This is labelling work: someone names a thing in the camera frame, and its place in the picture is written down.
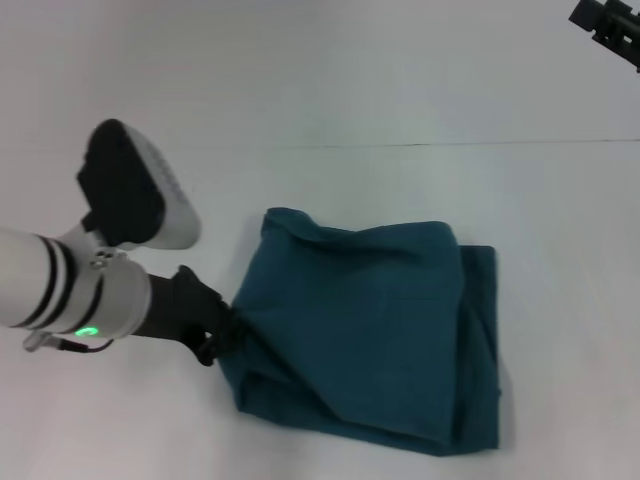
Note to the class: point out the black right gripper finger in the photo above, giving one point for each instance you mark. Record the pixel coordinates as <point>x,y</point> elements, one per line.
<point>622,6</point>
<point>610,35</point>

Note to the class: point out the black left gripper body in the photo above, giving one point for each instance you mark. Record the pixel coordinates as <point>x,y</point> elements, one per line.
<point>180,310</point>

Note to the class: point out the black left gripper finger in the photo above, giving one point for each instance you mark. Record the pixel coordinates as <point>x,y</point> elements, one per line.
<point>225,335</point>

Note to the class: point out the teal blue shirt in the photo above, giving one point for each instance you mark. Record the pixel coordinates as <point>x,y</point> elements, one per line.
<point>375,325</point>

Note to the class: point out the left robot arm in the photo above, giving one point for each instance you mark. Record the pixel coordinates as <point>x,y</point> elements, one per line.
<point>65,285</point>

